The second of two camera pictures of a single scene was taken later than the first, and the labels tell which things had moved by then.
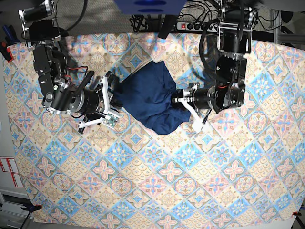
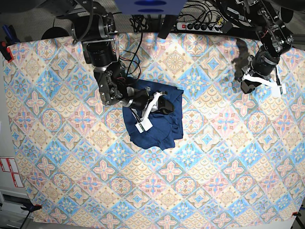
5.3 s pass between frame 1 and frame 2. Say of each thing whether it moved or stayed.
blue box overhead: stayed
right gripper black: moved
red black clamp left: stayed
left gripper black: moved
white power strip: stayed
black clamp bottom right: stayed
